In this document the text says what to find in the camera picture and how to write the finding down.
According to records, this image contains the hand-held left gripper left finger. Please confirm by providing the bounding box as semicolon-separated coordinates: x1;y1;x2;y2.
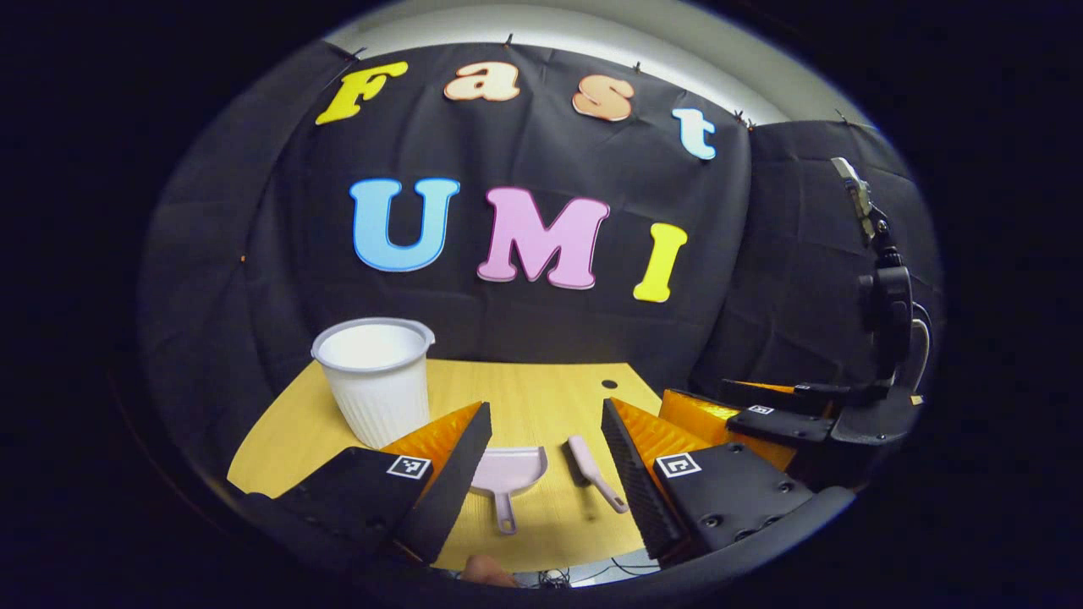
275;402;493;566

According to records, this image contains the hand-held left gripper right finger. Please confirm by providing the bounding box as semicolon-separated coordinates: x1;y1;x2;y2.
601;398;817;561

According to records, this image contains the pale pink small broom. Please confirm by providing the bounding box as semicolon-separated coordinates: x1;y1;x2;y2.
567;435;630;514

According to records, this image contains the pale pink dustpan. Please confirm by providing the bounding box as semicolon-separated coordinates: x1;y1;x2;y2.
470;446;549;535

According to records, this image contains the white ribbed garbage bin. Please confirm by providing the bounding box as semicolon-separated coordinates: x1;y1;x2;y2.
311;317;437;450

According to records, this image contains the wooden desktop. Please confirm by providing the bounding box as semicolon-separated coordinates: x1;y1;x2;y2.
227;359;796;574

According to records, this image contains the black backdrop cloth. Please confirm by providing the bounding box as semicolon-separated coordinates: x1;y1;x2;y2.
140;38;944;475

